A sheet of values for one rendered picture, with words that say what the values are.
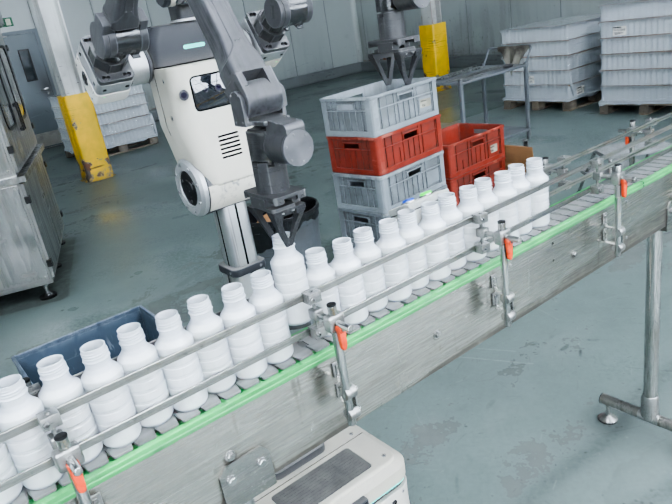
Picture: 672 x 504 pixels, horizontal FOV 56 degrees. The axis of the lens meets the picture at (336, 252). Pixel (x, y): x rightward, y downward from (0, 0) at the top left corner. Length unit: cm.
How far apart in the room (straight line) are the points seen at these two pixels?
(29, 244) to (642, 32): 617
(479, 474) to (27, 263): 340
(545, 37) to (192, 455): 765
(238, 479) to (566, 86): 747
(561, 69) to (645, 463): 633
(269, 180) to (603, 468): 171
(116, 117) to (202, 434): 966
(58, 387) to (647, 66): 715
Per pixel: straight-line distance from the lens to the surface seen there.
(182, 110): 162
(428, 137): 386
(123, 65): 159
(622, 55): 774
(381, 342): 123
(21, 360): 163
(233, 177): 168
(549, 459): 243
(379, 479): 201
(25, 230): 469
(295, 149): 97
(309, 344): 117
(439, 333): 133
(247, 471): 114
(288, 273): 110
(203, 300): 106
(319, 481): 201
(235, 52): 104
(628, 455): 248
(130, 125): 1067
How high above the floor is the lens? 156
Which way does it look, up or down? 21 degrees down
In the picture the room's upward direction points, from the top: 9 degrees counter-clockwise
